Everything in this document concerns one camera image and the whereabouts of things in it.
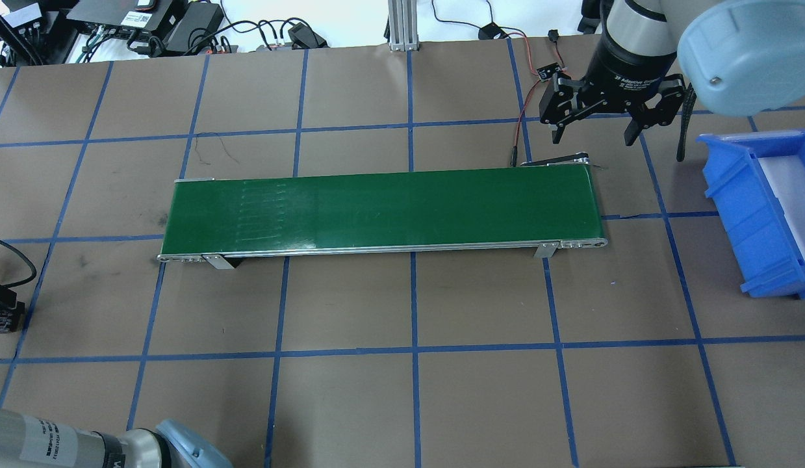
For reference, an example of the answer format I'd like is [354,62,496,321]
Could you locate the green conveyor belt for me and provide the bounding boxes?
[158,164,608,269]

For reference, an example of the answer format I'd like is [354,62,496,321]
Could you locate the black power brick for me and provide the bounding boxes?
[164,2,225,57]

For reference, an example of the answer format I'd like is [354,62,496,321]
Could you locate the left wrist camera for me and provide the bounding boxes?
[0,285,26,334]

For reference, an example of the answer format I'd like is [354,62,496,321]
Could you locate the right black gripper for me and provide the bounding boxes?
[539,33,687,146]

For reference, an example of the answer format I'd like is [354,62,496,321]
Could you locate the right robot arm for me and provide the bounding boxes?
[539,1,805,145]

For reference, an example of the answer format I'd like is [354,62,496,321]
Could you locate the aluminium frame post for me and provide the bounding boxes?
[386,0,420,51]

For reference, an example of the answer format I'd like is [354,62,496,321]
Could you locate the blue plastic bin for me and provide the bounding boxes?
[697,129,805,300]

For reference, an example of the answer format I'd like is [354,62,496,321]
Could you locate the small controller board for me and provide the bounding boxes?
[536,62,566,82]

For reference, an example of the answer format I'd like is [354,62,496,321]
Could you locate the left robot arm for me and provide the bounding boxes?
[0,408,233,467]

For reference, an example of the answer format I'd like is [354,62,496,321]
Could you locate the black power adapter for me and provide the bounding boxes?
[478,23,509,40]

